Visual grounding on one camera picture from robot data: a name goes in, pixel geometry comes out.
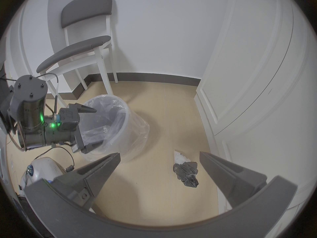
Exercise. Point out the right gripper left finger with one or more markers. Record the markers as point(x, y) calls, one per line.
point(99, 180)

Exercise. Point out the white trash bin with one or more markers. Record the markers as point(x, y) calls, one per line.
point(121, 137)

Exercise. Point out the black plastic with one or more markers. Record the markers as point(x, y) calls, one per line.
point(187, 173)

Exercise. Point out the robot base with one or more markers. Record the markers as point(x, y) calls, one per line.
point(44, 167)

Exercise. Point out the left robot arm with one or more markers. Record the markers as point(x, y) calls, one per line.
point(29, 103)

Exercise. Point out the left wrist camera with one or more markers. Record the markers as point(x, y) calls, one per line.
point(69, 119)

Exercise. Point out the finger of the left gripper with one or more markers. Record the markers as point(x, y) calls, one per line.
point(83, 109)
point(93, 146)

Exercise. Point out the clear plastic bag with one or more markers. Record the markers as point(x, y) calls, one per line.
point(141, 132)

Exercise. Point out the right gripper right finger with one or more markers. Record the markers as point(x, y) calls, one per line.
point(223, 180)

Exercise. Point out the white paper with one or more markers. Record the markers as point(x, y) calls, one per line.
point(180, 156)

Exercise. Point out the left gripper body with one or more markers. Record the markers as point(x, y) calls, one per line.
point(49, 137)

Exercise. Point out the white wardrobe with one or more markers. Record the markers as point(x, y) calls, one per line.
point(247, 71)

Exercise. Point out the grey padded white chair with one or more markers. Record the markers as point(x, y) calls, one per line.
point(84, 11)

